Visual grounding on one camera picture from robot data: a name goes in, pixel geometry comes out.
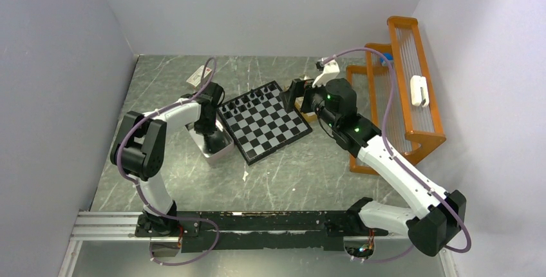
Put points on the white plastic clip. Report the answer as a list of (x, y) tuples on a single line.
[(419, 91)]

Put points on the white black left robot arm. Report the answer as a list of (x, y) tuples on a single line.
[(139, 149)]

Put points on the blue round object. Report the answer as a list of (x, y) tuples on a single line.
[(387, 57)]

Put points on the black mounting rail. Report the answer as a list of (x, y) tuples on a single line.
[(227, 230)]

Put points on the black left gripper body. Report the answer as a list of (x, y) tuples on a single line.
[(207, 125)]

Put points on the pink metal tin box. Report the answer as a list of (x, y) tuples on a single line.
[(213, 147)]

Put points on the black white chessboard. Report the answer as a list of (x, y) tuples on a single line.
[(266, 127)]

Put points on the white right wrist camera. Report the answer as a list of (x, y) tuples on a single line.
[(329, 70)]

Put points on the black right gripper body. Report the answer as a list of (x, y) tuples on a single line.
[(313, 100)]

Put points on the white red card box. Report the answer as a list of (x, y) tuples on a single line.
[(198, 76)]

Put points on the orange wooden rack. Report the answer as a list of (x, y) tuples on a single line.
[(413, 131)]

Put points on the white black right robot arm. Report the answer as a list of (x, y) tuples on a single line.
[(434, 219)]

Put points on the yellow tray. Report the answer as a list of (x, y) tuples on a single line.
[(309, 117)]

